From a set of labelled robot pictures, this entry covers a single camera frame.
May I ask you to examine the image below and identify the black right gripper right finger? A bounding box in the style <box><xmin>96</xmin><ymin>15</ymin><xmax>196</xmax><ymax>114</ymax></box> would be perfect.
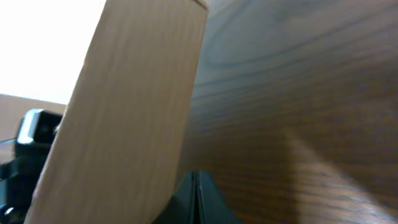
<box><xmin>196</xmin><ymin>170</ymin><xmax>243</xmax><ymax>224</ymax></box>

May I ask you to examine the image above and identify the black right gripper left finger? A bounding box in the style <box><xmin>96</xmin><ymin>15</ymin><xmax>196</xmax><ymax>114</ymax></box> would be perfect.
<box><xmin>152</xmin><ymin>172</ymin><xmax>197</xmax><ymax>224</ymax></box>

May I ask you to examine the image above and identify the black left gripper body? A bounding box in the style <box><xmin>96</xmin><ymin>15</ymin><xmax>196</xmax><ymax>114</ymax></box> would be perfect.
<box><xmin>1</xmin><ymin>144</ymin><xmax>50</xmax><ymax>224</ymax></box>

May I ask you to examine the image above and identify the brown cardboard box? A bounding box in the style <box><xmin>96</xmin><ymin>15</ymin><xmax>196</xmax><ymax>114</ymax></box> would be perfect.
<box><xmin>24</xmin><ymin>0</ymin><xmax>209</xmax><ymax>223</ymax></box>

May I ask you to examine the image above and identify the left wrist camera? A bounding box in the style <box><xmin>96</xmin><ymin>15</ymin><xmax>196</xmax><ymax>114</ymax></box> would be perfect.
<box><xmin>16</xmin><ymin>109</ymin><xmax>63</xmax><ymax>145</ymax></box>

